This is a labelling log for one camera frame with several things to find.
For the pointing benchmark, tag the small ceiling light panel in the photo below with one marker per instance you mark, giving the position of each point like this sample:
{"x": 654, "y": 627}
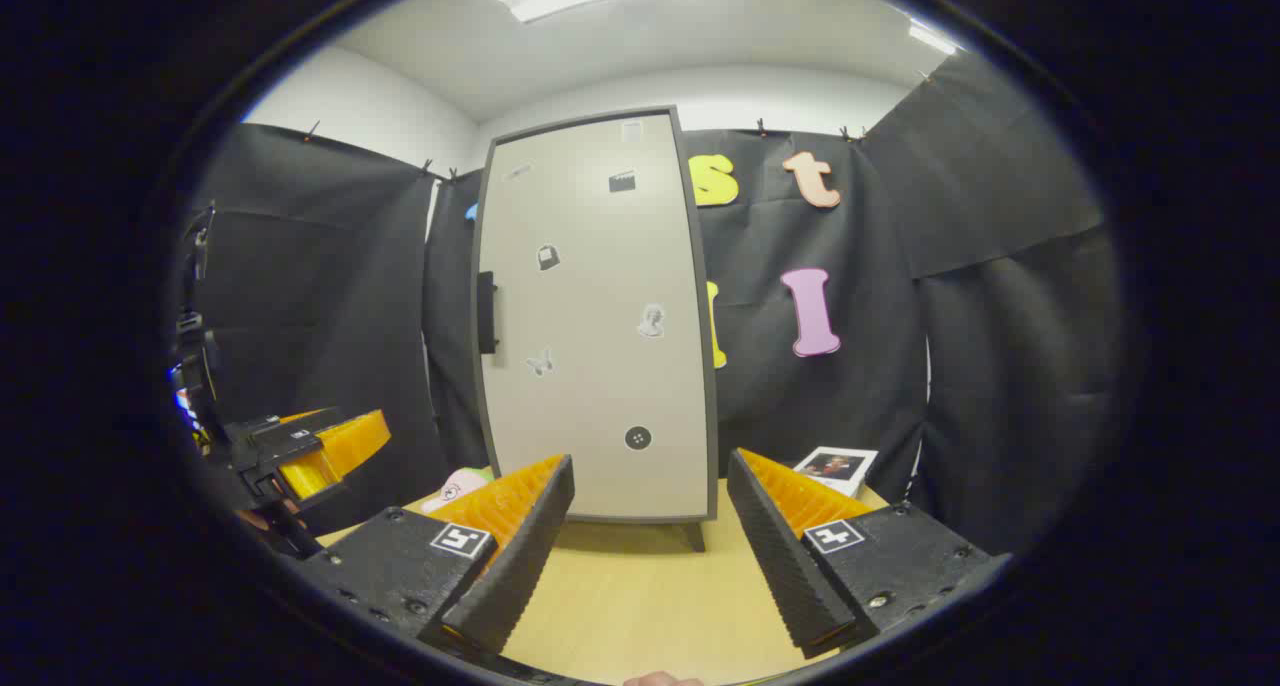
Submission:
{"x": 932, "y": 38}

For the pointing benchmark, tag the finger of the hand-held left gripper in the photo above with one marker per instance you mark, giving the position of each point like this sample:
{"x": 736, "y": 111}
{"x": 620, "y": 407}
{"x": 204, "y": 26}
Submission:
{"x": 300, "y": 431}

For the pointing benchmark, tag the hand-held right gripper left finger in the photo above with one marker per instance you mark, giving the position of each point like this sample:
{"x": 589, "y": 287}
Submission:
{"x": 520, "y": 566}

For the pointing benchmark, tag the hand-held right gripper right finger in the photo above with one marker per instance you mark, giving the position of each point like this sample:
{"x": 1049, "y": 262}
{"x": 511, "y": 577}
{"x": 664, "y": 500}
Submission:
{"x": 780, "y": 566}

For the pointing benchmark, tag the light grey cabinet door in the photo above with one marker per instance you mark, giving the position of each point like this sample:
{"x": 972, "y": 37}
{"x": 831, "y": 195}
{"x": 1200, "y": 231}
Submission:
{"x": 600, "y": 286}

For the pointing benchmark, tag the dark grey cabinet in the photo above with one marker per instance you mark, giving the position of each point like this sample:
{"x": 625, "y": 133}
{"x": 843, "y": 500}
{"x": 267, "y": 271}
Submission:
{"x": 695, "y": 536}

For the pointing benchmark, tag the black backdrop cloth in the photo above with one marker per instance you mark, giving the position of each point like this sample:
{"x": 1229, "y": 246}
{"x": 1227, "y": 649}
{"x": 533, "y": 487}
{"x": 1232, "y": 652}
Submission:
{"x": 850, "y": 386}

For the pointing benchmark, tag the white book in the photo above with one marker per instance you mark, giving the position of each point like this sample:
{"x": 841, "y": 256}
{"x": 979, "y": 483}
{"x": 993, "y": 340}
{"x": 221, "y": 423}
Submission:
{"x": 838, "y": 464}

